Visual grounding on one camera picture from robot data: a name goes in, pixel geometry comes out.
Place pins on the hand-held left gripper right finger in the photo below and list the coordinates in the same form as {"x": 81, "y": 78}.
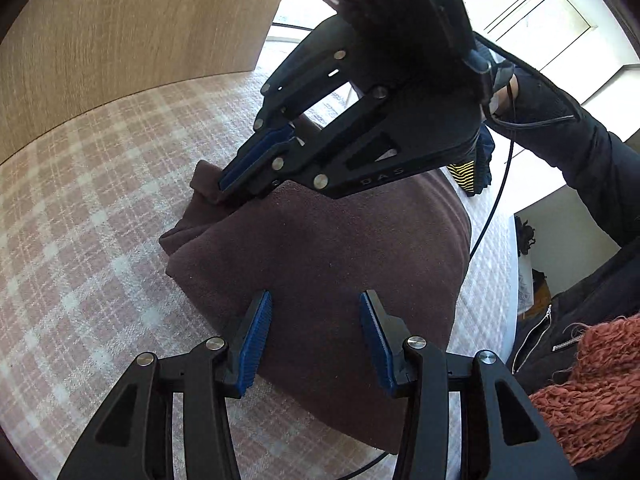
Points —
{"x": 375, "y": 347}

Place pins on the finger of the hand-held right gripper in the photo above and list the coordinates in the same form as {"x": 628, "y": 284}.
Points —
{"x": 255, "y": 160}
{"x": 350, "y": 155}

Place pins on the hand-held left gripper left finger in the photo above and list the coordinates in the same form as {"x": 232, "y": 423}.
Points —
{"x": 255, "y": 347}

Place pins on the brown fleece garment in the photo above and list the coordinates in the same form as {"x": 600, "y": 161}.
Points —
{"x": 325, "y": 260}

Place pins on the person's right forearm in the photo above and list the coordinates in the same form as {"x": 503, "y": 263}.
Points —
{"x": 590, "y": 160}

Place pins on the black garment with yellow stripes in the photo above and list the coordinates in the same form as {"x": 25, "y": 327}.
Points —
{"x": 465, "y": 177}

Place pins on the pink plaid blanket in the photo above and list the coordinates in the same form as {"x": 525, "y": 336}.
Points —
{"x": 100, "y": 235}

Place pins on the oak veneer board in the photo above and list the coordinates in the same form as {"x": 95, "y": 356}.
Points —
{"x": 125, "y": 35}

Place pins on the orange knit scarf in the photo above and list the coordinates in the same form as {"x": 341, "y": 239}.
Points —
{"x": 595, "y": 395}

